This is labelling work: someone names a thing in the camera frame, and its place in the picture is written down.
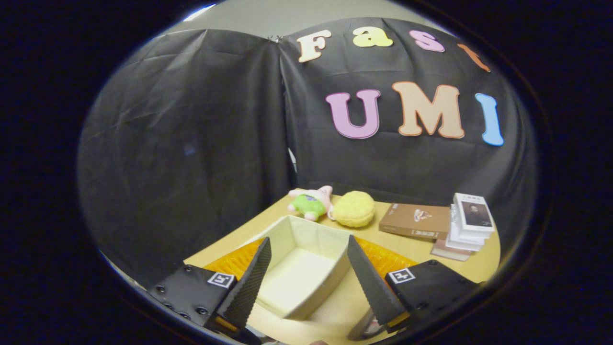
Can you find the black backdrop cloth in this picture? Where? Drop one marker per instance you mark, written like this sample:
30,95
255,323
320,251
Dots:
191,143

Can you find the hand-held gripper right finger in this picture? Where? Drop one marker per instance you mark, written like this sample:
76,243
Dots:
371,282

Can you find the pink green plush toy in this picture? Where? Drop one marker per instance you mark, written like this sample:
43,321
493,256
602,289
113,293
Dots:
309,203

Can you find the white book with portrait cover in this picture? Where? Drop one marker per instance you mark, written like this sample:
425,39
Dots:
474,213

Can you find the brown book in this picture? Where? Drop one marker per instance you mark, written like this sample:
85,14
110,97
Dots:
412,218

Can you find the brown beige fabric storage box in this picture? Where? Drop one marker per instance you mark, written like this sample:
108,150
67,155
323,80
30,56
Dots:
301,278

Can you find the plain white book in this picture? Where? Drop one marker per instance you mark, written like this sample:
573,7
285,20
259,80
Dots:
462,242

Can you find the ceiling light panel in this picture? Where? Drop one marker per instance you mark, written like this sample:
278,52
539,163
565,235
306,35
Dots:
198,13

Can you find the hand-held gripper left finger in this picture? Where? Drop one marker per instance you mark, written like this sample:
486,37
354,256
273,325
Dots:
249,287

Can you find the pinkish book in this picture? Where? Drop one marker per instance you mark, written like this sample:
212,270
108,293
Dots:
448,251

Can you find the yellow round plush toy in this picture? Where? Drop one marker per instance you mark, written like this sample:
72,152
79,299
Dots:
354,209

